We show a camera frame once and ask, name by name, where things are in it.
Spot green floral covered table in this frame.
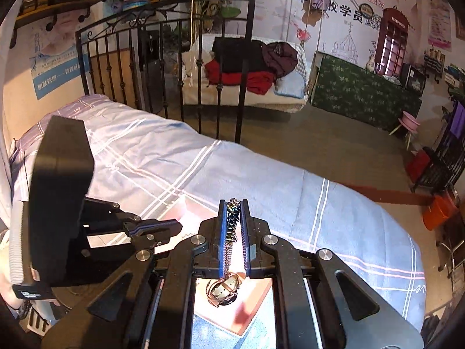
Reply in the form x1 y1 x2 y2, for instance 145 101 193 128
312 54 422 131

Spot red blanket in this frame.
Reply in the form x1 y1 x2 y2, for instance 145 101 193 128
204 60 276 95

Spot orange bucket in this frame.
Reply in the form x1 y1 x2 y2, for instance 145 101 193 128
422 194 459 231

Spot light blue pillow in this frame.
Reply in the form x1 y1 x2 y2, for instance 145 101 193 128
274 71 306 99

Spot black iron bed frame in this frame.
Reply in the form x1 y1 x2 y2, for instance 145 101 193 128
76 0 256 143

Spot pink stool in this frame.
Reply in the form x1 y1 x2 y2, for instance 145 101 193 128
389 111 420 150

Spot pale green jewelry box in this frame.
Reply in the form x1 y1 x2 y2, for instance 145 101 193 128
191 278 271 348

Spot gold leather strap watch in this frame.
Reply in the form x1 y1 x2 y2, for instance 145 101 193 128
206 272 245 307

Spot grey striped bed cover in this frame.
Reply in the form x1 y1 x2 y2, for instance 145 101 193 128
8 93 427 332

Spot white hanging swing bed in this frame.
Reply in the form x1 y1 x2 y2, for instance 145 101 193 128
181 34 310 113

